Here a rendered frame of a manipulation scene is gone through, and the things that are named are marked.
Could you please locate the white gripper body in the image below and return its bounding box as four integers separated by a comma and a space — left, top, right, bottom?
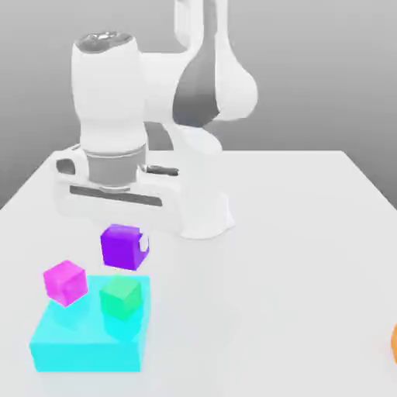
53, 175, 183, 232

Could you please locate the small purple cube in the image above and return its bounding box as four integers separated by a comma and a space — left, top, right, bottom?
99, 223, 150, 271

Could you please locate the small green cube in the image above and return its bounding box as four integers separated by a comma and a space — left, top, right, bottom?
98, 274, 143, 321

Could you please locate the small magenta cube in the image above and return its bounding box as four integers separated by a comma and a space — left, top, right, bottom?
43, 259, 89, 309

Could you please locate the large cyan box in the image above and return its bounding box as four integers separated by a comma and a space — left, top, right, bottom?
29, 274, 152, 374

